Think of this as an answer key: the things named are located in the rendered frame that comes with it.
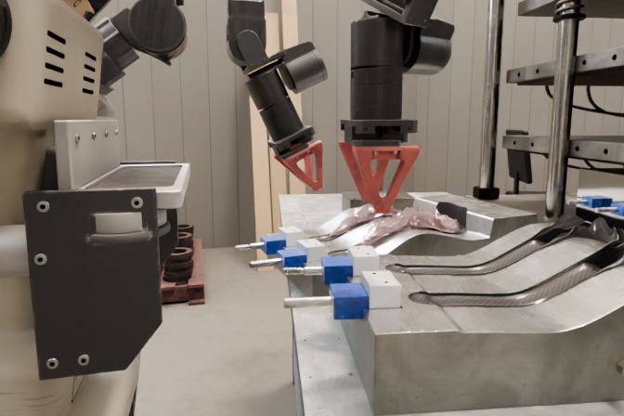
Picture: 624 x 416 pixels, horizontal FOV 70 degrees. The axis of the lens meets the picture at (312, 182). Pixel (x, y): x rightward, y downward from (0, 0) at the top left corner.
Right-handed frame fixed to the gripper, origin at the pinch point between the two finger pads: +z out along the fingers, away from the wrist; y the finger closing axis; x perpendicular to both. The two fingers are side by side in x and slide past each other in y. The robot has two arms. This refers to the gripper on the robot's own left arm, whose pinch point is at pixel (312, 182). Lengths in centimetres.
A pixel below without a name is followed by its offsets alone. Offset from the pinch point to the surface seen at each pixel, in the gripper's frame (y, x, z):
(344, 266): -17.3, 3.9, 8.6
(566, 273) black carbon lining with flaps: -28.6, -19.5, 19.2
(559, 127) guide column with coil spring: 41, -82, 31
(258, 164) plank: 261, -12, 31
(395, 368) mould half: -34.4, 6.3, 13.0
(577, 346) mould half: -37.3, -11.6, 20.3
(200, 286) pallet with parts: 191, 57, 69
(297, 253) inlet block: 0.5, 7.8, 10.3
